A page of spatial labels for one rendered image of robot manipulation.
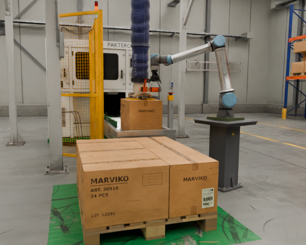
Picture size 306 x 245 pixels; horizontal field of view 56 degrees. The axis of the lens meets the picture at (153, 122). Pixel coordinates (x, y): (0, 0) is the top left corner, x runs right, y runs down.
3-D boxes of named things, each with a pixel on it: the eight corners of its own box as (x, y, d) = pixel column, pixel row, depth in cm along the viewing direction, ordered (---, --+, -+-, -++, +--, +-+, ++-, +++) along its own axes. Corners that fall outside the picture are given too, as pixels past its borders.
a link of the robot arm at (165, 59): (171, 56, 307) (160, 56, 308) (171, 54, 296) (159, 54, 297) (171, 64, 308) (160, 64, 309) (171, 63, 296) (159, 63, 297)
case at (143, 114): (120, 128, 389) (120, 98, 384) (148, 127, 400) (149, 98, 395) (129, 135, 331) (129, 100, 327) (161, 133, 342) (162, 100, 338)
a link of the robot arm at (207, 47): (220, 39, 313) (161, 58, 321) (221, 36, 301) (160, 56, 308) (223, 49, 314) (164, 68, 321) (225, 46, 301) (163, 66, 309)
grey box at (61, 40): (60, 58, 372) (59, 34, 369) (64, 58, 374) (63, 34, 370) (59, 56, 353) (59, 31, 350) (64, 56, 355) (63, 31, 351)
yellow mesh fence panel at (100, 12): (52, 162, 421) (47, 14, 397) (56, 160, 430) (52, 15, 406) (104, 168, 391) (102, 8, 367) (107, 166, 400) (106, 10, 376)
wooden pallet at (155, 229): (76, 190, 306) (76, 177, 305) (164, 182, 336) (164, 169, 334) (84, 250, 193) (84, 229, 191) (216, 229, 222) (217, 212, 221)
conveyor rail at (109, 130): (95, 124, 542) (94, 114, 540) (97, 124, 544) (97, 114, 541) (116, 148, 323) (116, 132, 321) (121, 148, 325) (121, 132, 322)
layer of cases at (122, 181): (76, 177, 305) (76, 139, 300) (164, 169, 334) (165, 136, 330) (84, 229, 191) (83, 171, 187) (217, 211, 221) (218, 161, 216)
